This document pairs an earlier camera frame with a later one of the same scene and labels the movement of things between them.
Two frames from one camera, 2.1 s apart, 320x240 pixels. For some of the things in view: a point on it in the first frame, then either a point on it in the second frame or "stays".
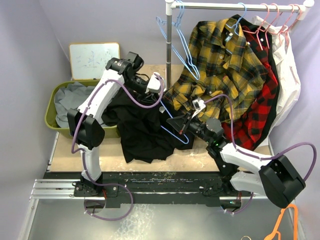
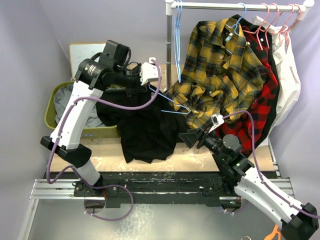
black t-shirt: (147, 134) stays
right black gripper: (181, 122) to (192, 135)
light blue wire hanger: (166, 110) to (172, 101)
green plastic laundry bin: (110, 132) stays
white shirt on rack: (288, 70) stays
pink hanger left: (258, 29) stays
